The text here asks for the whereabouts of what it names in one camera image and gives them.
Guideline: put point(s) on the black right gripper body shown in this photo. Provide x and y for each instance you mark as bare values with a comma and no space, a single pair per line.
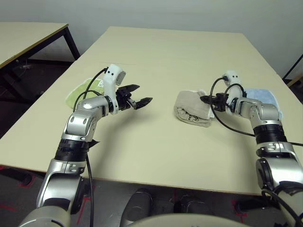
219,101

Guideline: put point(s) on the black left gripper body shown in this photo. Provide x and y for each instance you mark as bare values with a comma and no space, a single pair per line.
123,99

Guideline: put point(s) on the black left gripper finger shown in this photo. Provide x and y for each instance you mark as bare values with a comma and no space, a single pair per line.
142,103
129,88

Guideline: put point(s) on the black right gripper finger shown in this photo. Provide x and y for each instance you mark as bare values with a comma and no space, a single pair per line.
206,98

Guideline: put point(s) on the beige towel with white trim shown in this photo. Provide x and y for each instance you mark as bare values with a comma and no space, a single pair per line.
189,104

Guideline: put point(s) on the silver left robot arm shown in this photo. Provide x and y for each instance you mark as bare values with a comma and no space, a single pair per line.
80,123

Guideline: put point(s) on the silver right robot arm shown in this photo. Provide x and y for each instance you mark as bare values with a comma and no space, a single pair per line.
265,113

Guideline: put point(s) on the blue folded towel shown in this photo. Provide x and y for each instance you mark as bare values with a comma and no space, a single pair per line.
262,93

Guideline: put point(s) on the green folded towel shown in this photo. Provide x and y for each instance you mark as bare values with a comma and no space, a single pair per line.
75,94

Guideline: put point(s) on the black robot left foot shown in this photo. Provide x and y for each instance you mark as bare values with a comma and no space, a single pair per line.
137,203

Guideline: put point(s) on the black robot foot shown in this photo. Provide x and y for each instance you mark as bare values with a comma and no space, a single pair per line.
137,203
191,204

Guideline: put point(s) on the black robot right foot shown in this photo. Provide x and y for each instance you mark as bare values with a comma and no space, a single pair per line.
191,204

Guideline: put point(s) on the beige side table black legs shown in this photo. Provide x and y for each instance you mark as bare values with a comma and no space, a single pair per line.
28,35

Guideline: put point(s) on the grey robot torso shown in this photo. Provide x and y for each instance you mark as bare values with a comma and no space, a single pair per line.
189,221

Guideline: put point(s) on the black table foot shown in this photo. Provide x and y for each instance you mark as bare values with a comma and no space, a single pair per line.
26,179

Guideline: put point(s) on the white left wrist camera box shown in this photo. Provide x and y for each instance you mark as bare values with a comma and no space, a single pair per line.
112,73

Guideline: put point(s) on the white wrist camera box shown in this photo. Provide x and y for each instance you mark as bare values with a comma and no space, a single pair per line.
233,76
112,73

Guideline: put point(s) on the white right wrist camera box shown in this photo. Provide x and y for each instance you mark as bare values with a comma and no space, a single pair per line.
233,76

